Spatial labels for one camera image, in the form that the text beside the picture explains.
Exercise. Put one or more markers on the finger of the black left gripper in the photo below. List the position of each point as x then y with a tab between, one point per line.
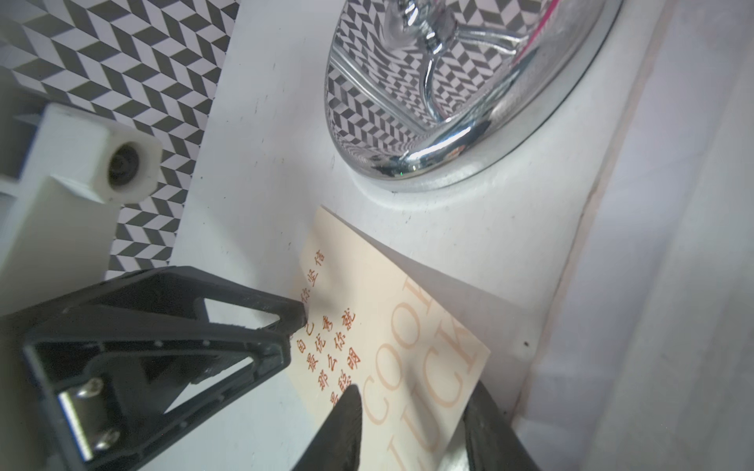
119	386
175	291

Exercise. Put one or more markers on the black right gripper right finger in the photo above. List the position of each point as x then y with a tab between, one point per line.
489	439

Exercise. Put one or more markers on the white photo album bicycle cover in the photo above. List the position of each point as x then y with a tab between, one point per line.
609	264

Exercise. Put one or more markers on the beige calendar card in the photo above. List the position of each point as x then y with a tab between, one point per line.
371	326

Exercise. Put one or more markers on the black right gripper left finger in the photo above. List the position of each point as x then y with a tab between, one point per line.
337	444

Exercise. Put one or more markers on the chrome wire cup stand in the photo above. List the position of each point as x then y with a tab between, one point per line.
421	95

